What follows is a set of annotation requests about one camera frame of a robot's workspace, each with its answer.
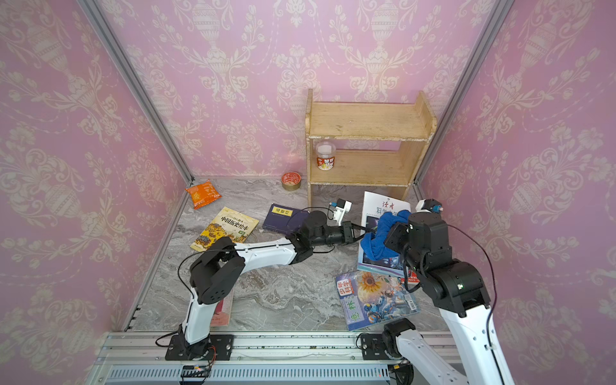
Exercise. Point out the aluminium corner post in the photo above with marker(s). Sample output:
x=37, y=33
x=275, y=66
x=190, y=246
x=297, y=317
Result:
x=477, y=56
x=95, y=15

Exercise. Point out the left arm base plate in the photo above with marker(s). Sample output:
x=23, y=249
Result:
x=221, y=346

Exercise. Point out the dark blue book yellow label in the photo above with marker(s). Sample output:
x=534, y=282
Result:
x=284, y=220

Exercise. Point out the red manga comic book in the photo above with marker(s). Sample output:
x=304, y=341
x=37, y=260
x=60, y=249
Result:
x=412, y=278

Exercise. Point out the left aluminium corner post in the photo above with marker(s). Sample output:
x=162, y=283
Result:
x=95, y=15

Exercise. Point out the white red cup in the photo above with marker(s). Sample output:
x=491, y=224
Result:
x=325, y=152

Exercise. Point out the white science magazine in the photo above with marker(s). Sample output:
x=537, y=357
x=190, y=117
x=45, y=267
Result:
x=375, y=205

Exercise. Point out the colourful sunflower magazine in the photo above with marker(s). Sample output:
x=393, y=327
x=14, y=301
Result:
x=369, y=299

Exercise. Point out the right aluminium corner post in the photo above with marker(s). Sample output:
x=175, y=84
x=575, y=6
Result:
x=477, y=56

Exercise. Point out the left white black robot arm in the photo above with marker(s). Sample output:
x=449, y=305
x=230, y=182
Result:
x=216, y=271

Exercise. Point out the orange snack bag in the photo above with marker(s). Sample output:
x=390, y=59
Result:
x=203, y=194

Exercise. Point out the blue cloth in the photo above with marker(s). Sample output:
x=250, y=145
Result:
x=373, y=244

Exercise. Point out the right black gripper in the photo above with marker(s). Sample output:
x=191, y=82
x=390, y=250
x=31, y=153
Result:
x=399, y=231

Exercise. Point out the yellow history picture book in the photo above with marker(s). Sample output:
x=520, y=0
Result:
x=228, y=223

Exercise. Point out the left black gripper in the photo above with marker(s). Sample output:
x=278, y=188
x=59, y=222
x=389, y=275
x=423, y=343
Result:
x=347, y=233

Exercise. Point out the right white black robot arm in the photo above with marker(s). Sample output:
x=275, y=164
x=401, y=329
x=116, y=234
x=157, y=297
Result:
x=457, y=290

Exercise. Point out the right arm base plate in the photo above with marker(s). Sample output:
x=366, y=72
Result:
x=373, y=347

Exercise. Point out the wooden two-tier shelf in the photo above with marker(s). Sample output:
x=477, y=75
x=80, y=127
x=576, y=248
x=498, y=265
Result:
x=377, y=145

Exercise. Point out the Hamlet purple red book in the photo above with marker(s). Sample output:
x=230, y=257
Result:
x=222, y=313

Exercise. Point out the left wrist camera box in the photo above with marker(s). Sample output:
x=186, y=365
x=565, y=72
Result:
x=339, y=209

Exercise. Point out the aluminium front rail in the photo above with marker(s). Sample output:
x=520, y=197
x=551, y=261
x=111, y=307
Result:
x=261, y=358

